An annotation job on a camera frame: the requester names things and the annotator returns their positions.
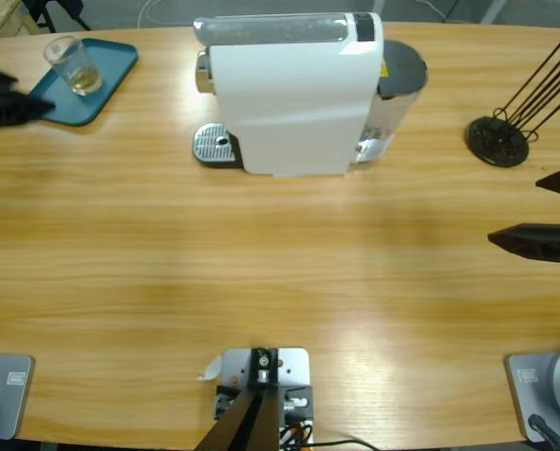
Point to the black camera post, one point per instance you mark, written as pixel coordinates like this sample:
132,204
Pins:
242,427

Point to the white paper tag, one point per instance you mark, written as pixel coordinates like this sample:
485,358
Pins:
210,368

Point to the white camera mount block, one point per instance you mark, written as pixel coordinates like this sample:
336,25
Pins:
291,366

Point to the teal plastic tray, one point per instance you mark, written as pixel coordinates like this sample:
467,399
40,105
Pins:
111,66

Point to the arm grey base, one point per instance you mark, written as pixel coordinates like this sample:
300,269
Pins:
7,394
538,390

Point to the grey metal leg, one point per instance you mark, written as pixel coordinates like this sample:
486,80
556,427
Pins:
493,11

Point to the white capsule coffee machine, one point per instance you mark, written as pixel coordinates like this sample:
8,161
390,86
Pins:
289,103

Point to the clear glass cup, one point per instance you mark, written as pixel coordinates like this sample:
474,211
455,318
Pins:
75,66

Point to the black capsule holder with rods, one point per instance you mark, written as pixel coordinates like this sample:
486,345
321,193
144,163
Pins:
484,141

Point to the black chair legs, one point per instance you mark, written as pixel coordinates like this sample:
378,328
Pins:
45,11

